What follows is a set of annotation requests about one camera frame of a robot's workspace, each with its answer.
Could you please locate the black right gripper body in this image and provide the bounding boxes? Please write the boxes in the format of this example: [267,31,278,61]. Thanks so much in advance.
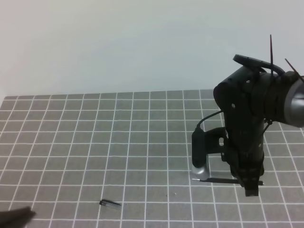
[206,111,265,185]

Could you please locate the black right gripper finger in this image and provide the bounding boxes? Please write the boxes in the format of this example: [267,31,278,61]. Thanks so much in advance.
[244,181,258,197]

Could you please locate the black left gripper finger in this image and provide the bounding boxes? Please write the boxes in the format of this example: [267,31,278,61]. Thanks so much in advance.
[0,207,36,228]

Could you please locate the black pen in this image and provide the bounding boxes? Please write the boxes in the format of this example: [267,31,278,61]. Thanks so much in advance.
[191,177,264,186]

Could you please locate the clear pen cap black clip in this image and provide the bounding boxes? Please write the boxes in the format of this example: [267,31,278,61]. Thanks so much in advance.
[99,199,121,207]

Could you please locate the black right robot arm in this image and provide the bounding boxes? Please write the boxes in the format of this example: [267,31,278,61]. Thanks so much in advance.
[213,66,304,197]

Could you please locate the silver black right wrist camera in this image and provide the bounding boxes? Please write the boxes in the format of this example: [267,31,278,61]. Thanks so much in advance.
[191,126,209,180]

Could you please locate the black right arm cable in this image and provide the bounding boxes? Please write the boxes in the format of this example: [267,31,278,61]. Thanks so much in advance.
[232,54,287,76]

